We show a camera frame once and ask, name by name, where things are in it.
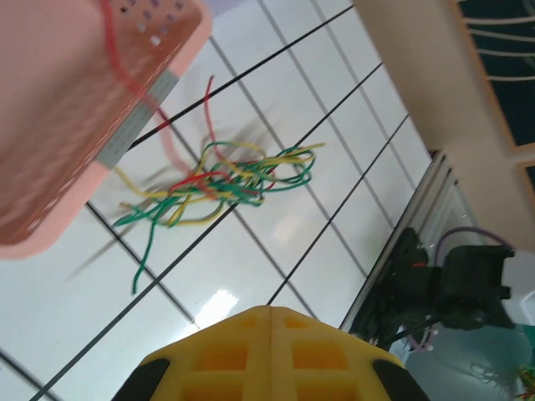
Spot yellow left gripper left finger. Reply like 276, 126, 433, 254
111, 305, 273, 401

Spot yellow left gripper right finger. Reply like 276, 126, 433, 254
269, 305, 432, 401

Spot green cable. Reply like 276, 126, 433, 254
200, 145, 314, 206
111, 195, 235, 296
111, 160, 265, 229

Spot yellow cable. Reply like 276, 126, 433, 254
196, 142, 326, 185
115, 141, 268, 229

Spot red cable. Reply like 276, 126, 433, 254
101, 0, 197, 176
190, 74, 277, 193

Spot pink perforated plastic basket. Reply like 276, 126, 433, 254
0, 0, 214, 258

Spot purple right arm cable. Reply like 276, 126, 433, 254
400, 226, 509, 354

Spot aluminium side rail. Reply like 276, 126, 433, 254
338, 148, 476, 335

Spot dark floral wall panel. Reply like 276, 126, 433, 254
453, 0, 535, 162

